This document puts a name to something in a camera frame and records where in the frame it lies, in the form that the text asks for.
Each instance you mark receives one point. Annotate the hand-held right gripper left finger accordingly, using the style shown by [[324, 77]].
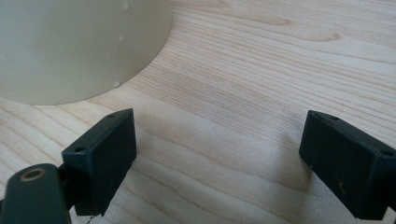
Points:
[[102, 161]]

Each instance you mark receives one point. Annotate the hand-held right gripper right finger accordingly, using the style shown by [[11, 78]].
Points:
[[348, 161]]

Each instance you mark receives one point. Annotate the beige plastic bin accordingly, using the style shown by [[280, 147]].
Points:
[[71, 46]]

